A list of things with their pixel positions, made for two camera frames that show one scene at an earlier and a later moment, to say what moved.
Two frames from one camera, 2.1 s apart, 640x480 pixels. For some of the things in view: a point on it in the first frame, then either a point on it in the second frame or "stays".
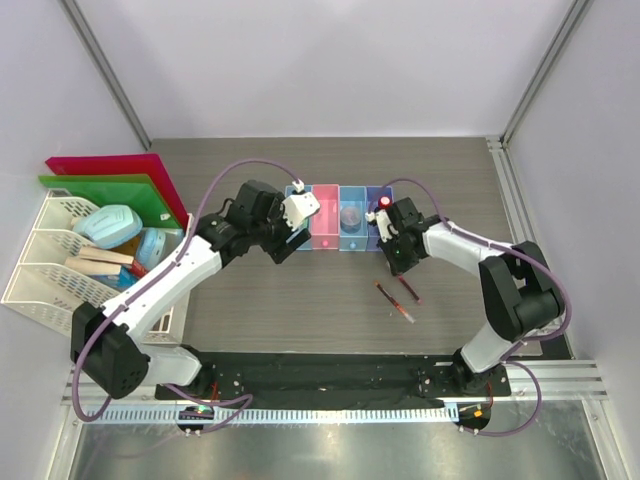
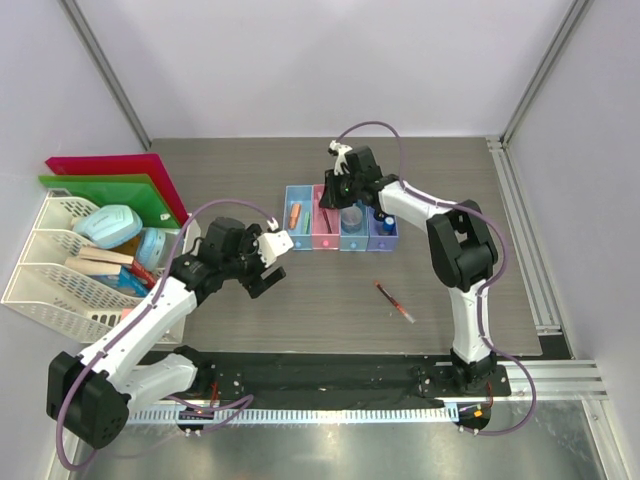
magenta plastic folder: [149, 164] stays
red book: [137, 269] stays
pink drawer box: [325, 224] stays
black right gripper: [399, 267] -> [331, 198]
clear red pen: [406, 314] stays
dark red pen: [385, 292] stays
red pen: [409, 288] -> [327, 221]
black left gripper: [280, 249] -> [247, 242]
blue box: [121, 282] stays
